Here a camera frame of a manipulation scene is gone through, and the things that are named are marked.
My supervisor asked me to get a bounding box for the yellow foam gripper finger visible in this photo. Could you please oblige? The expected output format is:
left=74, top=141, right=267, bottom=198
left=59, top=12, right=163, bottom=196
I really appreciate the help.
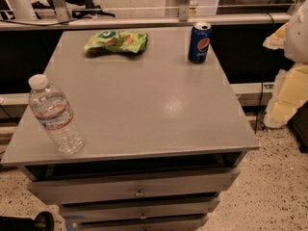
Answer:
left=263, top=23, right=287, bottom=50
left=264, top=64, right=308, bottom=128

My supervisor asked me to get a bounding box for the green rice chip bag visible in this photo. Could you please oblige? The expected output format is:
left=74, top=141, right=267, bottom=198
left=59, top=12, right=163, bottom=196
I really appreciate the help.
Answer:
left=84, top=30, right=148, bottom=54

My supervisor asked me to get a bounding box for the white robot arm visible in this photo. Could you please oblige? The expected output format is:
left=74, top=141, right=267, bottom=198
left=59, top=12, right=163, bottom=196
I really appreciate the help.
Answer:
left=263, top=0, right=308, bottom=128

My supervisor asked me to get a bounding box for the clear plastic water bottle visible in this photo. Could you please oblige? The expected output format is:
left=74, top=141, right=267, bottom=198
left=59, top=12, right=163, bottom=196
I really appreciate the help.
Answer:
left=29, top=74, right=85, bottom=154

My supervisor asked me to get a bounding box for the blue pepsi can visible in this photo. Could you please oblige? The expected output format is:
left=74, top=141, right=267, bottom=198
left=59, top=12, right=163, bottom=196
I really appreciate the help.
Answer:
left=188, top=22, right=212, bottom=64

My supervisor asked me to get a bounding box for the middle grey drawer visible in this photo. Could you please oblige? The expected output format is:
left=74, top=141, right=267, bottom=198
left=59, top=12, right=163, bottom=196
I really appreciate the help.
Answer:
left=61, top=196, right=219, bottom=223

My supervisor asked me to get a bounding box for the grey drawer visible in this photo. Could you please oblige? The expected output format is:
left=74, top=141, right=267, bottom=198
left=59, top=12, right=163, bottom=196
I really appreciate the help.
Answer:
left=28, top=167, right=240, bottom=205
left=78, top=215, right=208, bottom=231
left=61, top=196, right=219, bottom=223

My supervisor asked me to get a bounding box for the grey drawer cabinet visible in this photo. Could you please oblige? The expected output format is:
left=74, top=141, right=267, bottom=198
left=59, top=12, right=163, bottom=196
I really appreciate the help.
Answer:
left=0, top=26, right=261, bottom=231

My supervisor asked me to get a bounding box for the bottom grey drawer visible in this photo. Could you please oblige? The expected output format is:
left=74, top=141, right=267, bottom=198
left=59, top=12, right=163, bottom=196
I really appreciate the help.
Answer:
left=78, top=215, right=208, bottom=231

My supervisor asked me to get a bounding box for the top grey drawer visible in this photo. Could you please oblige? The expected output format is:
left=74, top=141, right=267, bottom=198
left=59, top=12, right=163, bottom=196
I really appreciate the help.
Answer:
left=28, top=167, right=240, bottom=205

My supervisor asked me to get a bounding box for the black object bottom left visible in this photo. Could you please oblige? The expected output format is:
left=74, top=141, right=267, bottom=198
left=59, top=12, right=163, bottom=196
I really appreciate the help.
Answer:
left=0, top=211, right=54, bottom=231

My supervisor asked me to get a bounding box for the metal guard rail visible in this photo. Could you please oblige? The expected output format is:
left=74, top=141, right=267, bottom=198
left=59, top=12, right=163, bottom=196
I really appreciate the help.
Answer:
left=0, top=0, right=306, bottom=31

